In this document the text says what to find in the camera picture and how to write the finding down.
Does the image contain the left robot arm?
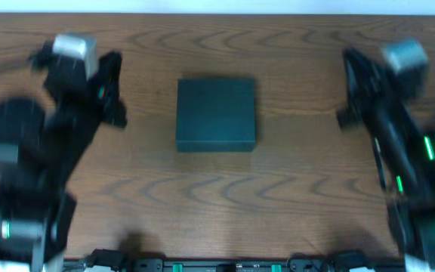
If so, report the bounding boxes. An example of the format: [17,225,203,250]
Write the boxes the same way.
[0,49,127,271]

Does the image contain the black box container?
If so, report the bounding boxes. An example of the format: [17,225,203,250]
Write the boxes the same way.
[175,79,256,153]

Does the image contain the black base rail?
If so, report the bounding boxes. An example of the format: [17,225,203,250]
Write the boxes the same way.
[62,249,406,272]

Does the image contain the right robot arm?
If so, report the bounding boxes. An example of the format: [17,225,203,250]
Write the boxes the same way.
[337,42,435,271]

